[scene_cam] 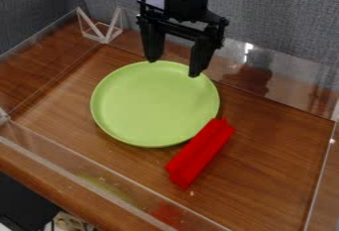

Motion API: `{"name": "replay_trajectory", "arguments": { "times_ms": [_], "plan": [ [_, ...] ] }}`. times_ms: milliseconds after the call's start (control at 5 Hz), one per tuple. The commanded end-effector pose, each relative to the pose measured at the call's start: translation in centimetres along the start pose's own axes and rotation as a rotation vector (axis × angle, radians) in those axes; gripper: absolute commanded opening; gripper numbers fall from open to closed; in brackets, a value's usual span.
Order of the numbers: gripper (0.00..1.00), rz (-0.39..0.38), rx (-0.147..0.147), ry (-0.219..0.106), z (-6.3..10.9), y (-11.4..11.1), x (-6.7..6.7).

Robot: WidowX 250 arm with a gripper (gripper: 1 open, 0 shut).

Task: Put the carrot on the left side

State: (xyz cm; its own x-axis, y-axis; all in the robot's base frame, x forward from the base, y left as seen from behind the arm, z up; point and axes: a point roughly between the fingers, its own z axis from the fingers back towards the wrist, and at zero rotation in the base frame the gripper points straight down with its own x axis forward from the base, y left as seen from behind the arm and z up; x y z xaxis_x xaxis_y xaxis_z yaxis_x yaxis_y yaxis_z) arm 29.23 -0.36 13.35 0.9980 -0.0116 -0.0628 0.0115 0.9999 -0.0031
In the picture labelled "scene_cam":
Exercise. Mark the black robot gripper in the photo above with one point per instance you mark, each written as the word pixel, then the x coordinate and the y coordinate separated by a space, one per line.
pixel 185 19

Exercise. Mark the red block carrot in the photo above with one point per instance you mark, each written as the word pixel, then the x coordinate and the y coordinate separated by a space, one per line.
pixel 196 154

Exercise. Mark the green round plate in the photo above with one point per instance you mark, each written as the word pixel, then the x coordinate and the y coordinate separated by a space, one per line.
pixel 149 105

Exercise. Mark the white power strip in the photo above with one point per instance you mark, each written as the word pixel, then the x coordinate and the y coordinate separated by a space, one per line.
pixel 66 222

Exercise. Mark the black box under table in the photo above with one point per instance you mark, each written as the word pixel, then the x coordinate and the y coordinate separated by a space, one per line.
pixel 24 207

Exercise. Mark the clear acrylic triangle bracket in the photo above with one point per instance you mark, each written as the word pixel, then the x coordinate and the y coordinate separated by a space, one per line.
pixel 100 31

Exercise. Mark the clear acrylic enclosure wall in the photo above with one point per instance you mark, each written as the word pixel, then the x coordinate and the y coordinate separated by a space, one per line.
pixel 271 182

